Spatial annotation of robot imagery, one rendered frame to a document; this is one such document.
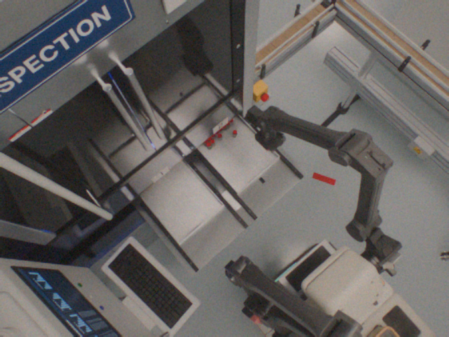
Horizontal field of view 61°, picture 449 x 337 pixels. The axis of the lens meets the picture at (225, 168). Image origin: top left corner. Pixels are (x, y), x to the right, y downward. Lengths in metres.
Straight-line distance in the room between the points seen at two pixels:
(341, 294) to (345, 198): 1.57
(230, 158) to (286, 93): 1.26
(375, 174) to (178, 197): 0.96
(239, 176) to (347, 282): 0.76
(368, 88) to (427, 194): 0.91
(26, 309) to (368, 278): 0.95
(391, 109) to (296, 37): 0.74
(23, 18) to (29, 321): 0.72
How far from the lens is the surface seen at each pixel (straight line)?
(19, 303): 1.17
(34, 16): 0.78
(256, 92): 1.76
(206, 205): 1.74
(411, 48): 2.17
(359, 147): 1.10
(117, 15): 0.87
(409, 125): 2.42
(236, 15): 1.19
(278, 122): 1.29
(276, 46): 2.02
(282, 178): 1.78
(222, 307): 2.59
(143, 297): 1.80
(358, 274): 1.25
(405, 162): 2.95
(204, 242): 1.72
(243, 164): 1.78
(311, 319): 1.04
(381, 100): 2.43
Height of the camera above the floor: 2.58
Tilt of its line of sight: 73 degrees down
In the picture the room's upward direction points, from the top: 6 degrees counter-clockwise
